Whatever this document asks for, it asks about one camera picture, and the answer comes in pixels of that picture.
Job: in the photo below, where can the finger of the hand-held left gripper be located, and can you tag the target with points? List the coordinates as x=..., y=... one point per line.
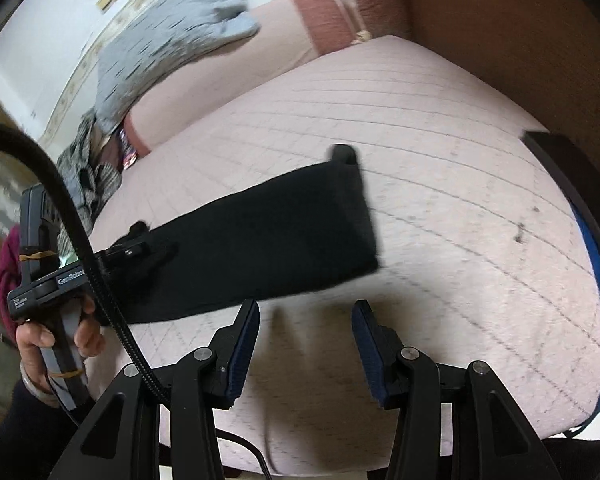
x=126, y=252

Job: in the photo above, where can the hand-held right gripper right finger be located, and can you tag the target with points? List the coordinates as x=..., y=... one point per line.
x=367, y=350

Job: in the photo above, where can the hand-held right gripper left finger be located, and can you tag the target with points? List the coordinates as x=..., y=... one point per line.
x=244, y=347

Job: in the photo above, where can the black pants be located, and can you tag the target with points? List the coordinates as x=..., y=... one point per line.
x=280, y=225

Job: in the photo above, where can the person's left forearm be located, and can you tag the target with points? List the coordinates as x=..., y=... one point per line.
x=20, y=440

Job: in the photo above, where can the person's left hand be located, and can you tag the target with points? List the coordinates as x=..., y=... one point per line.
x=35, y=340

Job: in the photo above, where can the maroon cloth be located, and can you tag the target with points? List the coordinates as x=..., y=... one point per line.
x=7, y=270

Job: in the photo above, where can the grey plaid cloth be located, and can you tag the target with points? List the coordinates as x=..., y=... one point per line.
x=87, y=170

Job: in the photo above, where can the colourful printed packet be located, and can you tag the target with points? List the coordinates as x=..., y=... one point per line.
x=125, y=150

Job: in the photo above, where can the pink quilted bedspread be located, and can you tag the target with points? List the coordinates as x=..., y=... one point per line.
x=455, y=185

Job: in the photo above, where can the grey knit blanket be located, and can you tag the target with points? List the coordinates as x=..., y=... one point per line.
x=155, y=45

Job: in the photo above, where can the pink bolster pillow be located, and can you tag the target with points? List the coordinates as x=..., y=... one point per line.
x=240, y=60

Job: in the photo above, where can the brown wooden headboard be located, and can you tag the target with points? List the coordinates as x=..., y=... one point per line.
x=520, y=25

